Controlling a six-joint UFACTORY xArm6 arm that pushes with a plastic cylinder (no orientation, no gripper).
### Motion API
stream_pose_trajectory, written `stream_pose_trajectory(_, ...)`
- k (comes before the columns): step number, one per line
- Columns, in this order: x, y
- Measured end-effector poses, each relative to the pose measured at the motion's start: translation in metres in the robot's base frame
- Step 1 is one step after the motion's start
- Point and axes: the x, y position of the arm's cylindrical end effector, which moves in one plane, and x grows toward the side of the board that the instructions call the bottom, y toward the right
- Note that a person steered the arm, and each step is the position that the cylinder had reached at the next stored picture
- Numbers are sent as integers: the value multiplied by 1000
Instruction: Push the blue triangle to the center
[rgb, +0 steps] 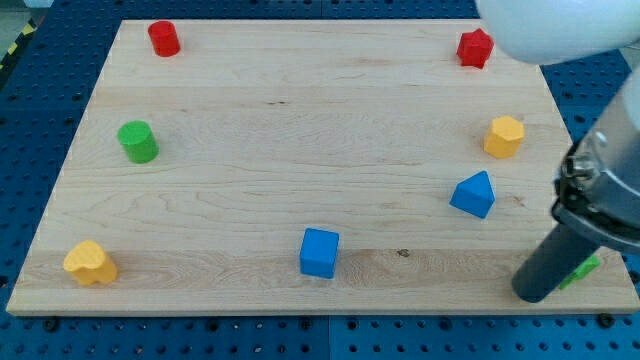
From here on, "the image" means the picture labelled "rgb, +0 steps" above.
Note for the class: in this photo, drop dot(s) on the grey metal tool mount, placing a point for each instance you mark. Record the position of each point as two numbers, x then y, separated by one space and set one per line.
598 185

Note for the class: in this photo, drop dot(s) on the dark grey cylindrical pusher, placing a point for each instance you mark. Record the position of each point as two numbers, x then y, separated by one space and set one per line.
561 252

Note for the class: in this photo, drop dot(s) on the blue triangle block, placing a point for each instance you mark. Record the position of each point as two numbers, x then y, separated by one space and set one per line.
475 195

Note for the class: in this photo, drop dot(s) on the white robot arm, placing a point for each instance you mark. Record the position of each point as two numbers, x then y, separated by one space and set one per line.
546 32

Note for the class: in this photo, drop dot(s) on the yellow hexagon block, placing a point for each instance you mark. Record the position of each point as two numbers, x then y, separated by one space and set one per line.
503 137

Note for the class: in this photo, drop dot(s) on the red star block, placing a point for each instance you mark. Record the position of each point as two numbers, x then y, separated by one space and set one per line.
475 48

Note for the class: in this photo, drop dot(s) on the blue cube block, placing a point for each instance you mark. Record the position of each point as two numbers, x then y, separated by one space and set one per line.
318 253

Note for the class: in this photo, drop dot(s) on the wooden board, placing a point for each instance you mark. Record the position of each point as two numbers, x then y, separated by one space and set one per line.
267 128

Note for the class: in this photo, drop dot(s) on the green cylinder block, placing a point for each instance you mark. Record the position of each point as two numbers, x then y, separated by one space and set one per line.
138 141

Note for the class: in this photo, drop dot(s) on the red cylinder block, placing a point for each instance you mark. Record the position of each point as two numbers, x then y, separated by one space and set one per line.
164 38

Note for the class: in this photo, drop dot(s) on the yellow heart block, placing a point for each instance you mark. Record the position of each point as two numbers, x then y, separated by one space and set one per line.
88 263

